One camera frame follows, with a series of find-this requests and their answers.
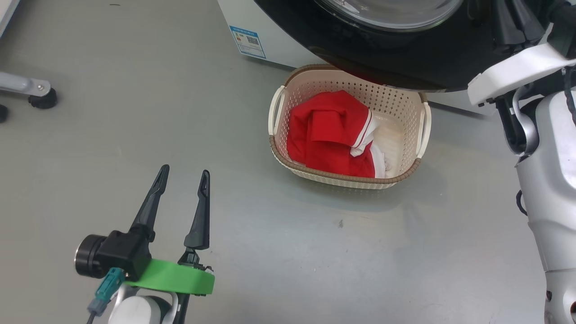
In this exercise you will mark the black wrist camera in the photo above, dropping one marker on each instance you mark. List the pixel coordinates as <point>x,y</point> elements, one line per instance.
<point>562,27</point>
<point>117,252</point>

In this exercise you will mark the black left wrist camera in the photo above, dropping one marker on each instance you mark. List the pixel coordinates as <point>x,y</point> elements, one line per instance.
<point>117,252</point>

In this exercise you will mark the blue energy label sticker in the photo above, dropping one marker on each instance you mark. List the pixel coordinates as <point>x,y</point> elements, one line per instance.
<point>248,41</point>

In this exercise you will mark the grey metal leg with caster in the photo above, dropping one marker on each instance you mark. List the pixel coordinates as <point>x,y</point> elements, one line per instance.
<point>27,87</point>

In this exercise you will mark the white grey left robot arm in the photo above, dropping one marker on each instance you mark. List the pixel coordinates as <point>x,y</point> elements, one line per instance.
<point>139,310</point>

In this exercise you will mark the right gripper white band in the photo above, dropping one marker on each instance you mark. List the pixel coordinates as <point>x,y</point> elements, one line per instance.
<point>517,72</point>

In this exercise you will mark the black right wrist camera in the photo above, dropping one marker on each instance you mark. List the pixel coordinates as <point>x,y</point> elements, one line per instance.
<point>562,27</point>

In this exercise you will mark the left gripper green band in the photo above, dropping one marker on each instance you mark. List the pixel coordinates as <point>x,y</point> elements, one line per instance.
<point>180,279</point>

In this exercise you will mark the cream perforated laundry basket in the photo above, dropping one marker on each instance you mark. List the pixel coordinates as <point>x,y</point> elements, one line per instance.
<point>405,135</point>

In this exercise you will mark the red and white jersey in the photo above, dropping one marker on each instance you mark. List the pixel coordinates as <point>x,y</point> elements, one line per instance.
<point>324,135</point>

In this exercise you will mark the white front-load washing machine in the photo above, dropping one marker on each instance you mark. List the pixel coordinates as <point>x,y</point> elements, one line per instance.
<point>279,40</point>

